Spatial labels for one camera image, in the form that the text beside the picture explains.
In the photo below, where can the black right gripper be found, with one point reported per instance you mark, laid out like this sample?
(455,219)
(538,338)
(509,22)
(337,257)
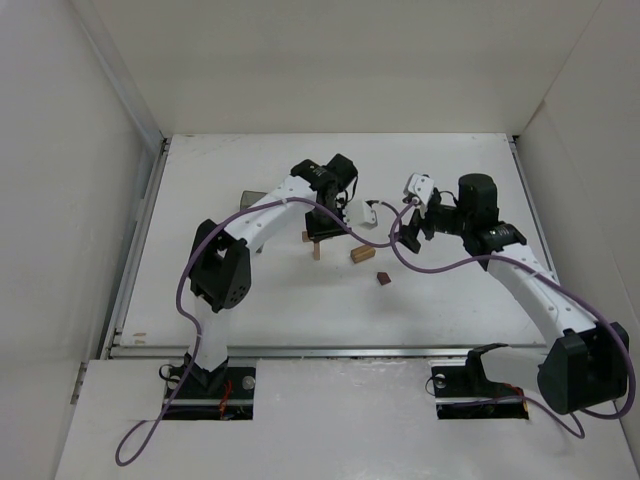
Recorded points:
(423,226)

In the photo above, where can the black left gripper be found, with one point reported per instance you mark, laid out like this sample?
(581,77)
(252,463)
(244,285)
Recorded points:
(324,226)

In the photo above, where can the striped tan wood block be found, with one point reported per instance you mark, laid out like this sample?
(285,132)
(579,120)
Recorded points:
(362,253)

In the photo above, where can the smoky transparent plastic box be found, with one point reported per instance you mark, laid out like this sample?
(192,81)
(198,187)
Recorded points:
(249,198)

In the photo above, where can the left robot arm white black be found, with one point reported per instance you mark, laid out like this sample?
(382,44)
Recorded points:
(218,270)

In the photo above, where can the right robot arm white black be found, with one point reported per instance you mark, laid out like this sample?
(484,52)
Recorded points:
(587,362)

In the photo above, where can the dark brown wood block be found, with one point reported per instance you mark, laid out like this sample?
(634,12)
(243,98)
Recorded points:
(383,278)

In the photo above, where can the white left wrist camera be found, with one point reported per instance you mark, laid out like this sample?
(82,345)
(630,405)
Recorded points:
(359,213)

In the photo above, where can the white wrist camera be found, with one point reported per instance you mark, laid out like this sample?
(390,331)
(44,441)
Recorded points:
(418,190)
(359,213)

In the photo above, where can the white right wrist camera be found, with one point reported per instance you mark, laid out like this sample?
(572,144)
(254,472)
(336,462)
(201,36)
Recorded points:
(418,190)

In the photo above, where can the aluminium right side rail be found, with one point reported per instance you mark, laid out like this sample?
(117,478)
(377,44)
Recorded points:
(530,200)

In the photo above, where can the aluminium rail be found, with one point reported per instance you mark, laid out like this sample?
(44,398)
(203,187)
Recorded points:
(166,352)
(134,240)
(530,200)

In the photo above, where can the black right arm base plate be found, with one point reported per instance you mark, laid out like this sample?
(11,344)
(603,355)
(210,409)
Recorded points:
(463,395)

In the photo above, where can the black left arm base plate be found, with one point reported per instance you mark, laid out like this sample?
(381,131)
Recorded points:
(225,394)

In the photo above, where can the aluminium left side rail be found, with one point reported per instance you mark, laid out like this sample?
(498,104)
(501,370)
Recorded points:
(134,240)

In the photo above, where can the aluminium front rail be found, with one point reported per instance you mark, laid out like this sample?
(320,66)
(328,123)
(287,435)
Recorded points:
(166,352)

